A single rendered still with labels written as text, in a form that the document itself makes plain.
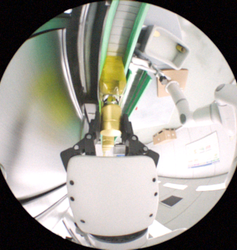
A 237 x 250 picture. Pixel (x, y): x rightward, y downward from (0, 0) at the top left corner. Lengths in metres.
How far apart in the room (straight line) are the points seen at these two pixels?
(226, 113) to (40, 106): 0.42
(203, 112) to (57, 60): 0.49
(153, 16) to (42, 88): 0.50
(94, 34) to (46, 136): 0.44
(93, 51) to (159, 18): 0.40
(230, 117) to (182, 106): 0.32
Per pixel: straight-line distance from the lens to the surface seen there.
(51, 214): 0.22
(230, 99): 0.23
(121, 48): 0.33
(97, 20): 0.47
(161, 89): 0.63
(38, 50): 0.16
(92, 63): 0.50
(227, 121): 0.31
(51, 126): 0.19
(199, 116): 0.42
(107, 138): 0.22
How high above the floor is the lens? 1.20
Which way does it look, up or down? 24 degrees down
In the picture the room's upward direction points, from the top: 178 degrees clockwise
